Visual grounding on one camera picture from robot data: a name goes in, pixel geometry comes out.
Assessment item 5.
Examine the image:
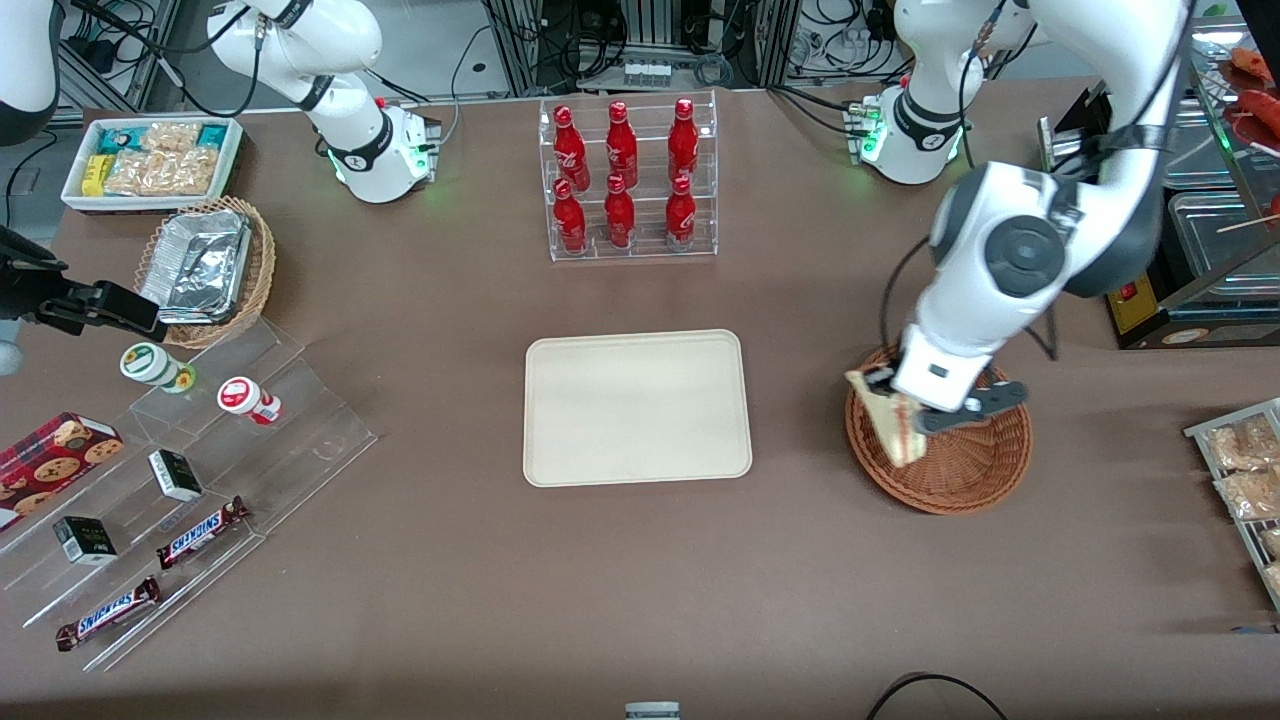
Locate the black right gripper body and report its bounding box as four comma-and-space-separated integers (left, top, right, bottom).
0, 255, 49, 323

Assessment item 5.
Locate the triangle sandwich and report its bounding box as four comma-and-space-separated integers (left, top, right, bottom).
845, 370, 926, 469

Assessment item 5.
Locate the round brown wicker basket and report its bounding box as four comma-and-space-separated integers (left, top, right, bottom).
845, 345, 1033, 516

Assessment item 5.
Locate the oval tan wicker basket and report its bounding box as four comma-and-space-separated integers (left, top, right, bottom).
133, 195, 277, 349

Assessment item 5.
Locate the cream plastic tray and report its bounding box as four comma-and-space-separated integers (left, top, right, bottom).
523, 329, 753, 489

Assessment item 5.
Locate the green lidded yogurt cup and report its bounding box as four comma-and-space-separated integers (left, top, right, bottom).
120, 342, 197, 395

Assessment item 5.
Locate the stack of foil trays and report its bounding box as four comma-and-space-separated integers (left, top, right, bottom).
140, 208, 251, 326

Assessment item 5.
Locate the clear bag of crackers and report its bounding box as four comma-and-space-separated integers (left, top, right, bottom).
105, 148, 221, 196
140, 122, 201, 153

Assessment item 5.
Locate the red lidded yogurt cup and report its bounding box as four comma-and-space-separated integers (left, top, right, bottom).
217, 376, 283, 427

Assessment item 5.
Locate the red tartan cookie box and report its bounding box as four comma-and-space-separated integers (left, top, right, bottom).
0, 412, 125, 533

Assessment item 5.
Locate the small black carton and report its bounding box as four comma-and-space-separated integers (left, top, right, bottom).
148, 449, 204, 502
52, 516, 118, 567

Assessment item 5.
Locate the white plastic snack bin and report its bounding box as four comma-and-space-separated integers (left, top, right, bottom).
60, 117, 245, 216

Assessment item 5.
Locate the clear acrylic stepped shelf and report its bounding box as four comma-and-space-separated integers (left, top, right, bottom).
0, 315, 379, 673

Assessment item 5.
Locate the Snickers chocolate bar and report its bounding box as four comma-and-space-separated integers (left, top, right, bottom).
156, 496, 251, 571
55, 576, 163, 653

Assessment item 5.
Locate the red cola bottle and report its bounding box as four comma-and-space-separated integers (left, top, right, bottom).
553, 105, 591, 193
553, 178, 589, 256
605, 101, 639, 191
668, 98, 700, 186
665, 176, 697, 251
604, 174, 637, 249

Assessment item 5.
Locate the black glass food warmer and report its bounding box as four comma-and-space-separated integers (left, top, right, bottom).
1040, 0, 1280, 351

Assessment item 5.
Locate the clear acrylic bottle rack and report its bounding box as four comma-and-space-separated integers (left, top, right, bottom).
538, 90, 719, 263

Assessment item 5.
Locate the stainless steel pan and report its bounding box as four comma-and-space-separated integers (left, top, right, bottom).
1168, 190, 1280, 301

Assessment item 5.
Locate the black floor cable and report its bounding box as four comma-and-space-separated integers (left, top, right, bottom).
865, 673, 1011, 720

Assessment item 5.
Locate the grey wire display rack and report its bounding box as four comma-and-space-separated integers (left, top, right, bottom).
1183, 398, 1280, 613

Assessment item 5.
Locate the metal equipment frame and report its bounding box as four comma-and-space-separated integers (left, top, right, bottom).
485, 0, 801, 96

